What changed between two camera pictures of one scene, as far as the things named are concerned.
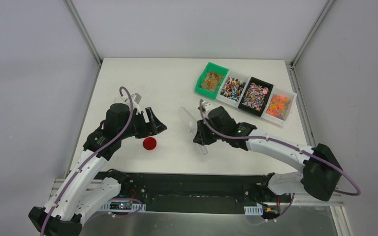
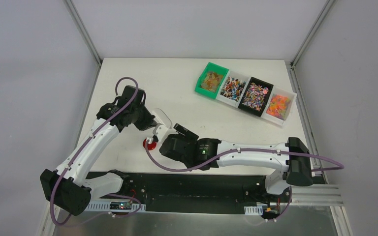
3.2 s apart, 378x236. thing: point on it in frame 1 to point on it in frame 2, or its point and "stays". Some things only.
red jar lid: [149, 143] stays
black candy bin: [255, 97] stays
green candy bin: [211, 80] stays
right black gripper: [202, 137] to [182, 133]
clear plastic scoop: [191, 122] to [162, 117]
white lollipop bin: [233, 88] stays
